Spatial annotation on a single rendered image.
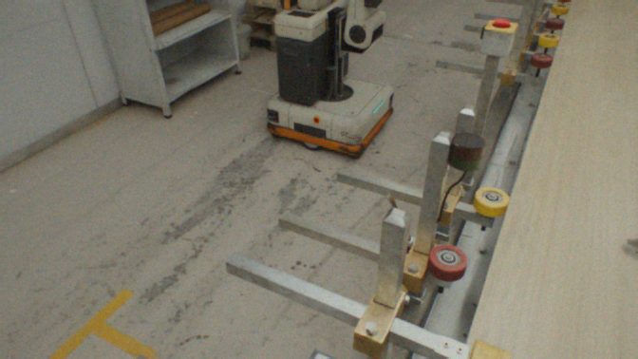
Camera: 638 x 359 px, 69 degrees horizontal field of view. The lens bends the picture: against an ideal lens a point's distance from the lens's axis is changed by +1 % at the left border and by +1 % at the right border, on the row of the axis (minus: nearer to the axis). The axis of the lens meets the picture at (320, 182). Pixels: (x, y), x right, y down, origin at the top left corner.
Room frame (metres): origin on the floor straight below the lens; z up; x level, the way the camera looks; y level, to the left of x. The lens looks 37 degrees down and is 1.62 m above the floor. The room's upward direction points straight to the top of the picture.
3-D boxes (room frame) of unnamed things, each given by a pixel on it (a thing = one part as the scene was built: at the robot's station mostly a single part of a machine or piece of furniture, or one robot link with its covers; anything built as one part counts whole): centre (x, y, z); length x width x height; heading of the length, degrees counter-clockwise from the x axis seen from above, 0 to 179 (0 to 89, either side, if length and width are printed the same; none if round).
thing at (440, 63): (1.86, -0.71, 0.80); 0.43 x 0.03 x 0.04; 62
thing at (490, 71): (1.20, -0.47, 0.93); 0.05 x 0.05 x 0.45; 62
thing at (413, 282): (0.72, -0.22, 0.85); 0.14 x 0.06 x 0.05; 152
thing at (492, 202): (0.88, -0.42, 0.85); 0.08 x 0.08 x 0.11
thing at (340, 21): (2.74, -0.25, 0.68); 0.28 x 0.27 x 0.25; 152
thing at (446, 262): (0.68, -0.27, 0.85); 0.08 x 0.08 x 0.11
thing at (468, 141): (0.72, -0.27, 1.06); 0.06 x 0.06 x 0.22; 62
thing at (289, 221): (0.77, -0.09, 0.84); 0.43 x 0.03 x 0.04; 62
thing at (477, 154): (0.72, -0.27, 1.16); 0.06 x 0.06 x 0.02
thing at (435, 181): (0.74, -0.23, 0.93); 0.04 x 0.04 x 0.48; 62
